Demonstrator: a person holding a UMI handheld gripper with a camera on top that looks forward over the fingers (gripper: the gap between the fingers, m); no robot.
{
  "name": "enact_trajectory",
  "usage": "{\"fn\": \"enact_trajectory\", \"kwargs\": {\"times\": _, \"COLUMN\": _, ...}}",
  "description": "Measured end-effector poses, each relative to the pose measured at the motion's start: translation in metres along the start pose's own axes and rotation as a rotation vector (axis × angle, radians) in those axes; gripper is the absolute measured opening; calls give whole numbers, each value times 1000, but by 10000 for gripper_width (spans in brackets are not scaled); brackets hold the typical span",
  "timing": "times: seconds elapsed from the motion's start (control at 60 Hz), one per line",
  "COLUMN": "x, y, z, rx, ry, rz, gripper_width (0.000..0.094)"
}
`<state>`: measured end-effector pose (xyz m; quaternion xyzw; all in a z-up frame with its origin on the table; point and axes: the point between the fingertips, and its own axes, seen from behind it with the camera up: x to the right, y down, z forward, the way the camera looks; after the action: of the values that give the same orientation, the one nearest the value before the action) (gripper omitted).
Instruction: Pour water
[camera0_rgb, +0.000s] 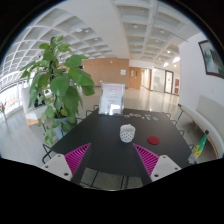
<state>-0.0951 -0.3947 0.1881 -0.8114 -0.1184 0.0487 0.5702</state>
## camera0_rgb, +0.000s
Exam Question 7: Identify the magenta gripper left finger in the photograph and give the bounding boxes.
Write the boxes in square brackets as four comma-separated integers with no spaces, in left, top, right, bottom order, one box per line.
[43,142,92,182]

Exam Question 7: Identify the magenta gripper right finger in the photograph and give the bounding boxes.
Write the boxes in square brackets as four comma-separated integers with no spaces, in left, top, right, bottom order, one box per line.
[133,143,182,183]

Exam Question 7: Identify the red round coaster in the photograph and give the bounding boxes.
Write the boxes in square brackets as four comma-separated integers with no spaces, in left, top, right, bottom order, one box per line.
[147,136,160,145]

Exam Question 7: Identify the white dotted cup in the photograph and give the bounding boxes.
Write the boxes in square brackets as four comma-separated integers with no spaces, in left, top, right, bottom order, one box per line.
[120,124,136,143]

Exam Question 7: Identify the small cards on table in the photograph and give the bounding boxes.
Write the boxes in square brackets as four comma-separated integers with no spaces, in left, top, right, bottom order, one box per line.
[123,113,159,121]

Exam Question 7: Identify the green-labelled clear bottle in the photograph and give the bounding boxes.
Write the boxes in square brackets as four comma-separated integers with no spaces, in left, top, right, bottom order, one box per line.
[188,130,209,164]

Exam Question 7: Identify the acrylic sign stand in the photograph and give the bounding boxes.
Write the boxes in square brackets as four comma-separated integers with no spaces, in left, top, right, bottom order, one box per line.
[99,83,125,115]

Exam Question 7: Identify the white bench with wood edge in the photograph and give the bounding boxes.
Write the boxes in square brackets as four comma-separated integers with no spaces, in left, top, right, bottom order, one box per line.
[179,95,224,158]

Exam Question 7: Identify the large green potted plant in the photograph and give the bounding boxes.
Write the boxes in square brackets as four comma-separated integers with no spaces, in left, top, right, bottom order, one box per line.
[21,36,95,146]

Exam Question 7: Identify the framed wall picture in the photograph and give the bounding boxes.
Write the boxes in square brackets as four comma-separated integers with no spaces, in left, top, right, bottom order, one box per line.
[199,40,224,79]

